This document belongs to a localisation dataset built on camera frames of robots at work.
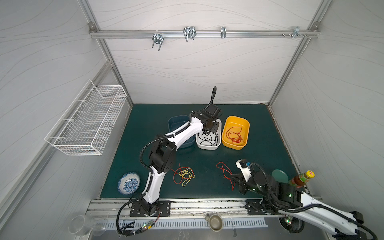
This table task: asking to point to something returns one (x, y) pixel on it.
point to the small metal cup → (215, 222)
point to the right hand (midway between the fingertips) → (232, 172)
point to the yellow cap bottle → (299, 180)
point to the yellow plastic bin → (231, 121)
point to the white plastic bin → (204, 146)
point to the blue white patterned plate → (129, 183)
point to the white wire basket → (86, 125)
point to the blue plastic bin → (175, 121)
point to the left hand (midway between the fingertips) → (215, 124)
